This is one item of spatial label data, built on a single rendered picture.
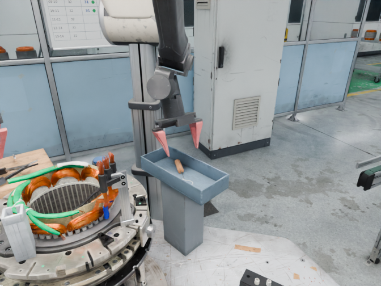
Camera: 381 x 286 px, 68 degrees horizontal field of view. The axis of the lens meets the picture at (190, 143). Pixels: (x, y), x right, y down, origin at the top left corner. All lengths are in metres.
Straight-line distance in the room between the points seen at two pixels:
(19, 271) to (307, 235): 1.97
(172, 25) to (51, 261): 0.47
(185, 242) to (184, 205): 0.14
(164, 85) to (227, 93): 2.17
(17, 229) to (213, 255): 0.59
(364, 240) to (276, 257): 1.49
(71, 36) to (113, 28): 1.84
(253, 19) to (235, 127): 1.03
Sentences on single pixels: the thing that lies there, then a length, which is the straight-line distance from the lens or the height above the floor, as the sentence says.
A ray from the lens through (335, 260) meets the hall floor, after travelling 2.17.
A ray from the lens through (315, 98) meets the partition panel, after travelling 4.52.
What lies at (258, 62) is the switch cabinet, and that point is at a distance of 2.94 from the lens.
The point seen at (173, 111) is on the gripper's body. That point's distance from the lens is 0.73.
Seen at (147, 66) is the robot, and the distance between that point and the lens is 0.93.
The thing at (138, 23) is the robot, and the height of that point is 1.42.
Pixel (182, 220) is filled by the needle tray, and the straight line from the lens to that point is 0.83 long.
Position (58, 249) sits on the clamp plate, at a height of 1.10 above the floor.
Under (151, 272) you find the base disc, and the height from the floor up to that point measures 0.80.
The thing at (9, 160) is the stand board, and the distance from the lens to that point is 0.97.
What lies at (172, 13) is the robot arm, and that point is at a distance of 0.57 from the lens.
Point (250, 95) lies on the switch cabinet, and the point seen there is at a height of 0.65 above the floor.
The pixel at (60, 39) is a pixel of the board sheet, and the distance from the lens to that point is 2.74.
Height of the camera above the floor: 1.46
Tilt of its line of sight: 26 degrees down
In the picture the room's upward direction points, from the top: straight up
